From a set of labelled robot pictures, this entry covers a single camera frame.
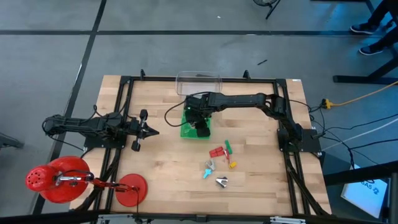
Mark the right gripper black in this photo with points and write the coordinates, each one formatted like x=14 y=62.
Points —
x=197 y=109

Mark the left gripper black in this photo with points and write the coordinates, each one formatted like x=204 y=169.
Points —
x=136 y=129

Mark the green stapler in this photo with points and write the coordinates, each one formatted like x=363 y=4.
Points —
x=228 y=147

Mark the silver white staple remover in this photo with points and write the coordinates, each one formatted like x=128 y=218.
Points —
x=211 y=165

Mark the clear plastic bin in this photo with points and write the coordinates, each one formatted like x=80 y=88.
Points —
x=199 y=84

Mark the teal staple remover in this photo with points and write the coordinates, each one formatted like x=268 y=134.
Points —
x=207 y=173

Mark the yellow mini stapler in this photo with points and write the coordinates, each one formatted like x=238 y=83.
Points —
x=233 y=165

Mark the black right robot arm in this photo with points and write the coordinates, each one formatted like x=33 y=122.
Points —
x=242 y=100

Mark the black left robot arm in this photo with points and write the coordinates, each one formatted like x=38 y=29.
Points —
x=81 y=124

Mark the green plastic basket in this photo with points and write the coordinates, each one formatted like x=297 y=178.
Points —
x=188 y=132

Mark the black floor scrap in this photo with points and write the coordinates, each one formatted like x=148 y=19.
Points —
x=262 y=62

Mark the red desk lamp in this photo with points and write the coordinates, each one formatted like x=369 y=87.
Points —
x=65 y=180

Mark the grey chair base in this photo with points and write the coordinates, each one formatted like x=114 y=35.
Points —
x=9 y=141

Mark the black table base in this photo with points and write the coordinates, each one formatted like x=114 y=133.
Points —
x=367 y=79

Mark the white printed board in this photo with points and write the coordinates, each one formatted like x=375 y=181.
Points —
x=363 y=196

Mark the person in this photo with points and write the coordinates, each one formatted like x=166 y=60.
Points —
x=376 y=12

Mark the silver frame bracket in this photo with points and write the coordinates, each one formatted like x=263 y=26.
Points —
x=287 y=220
x=115 y=219

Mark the black neighbouring table frame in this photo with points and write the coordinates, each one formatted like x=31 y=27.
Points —
x=357 y=174

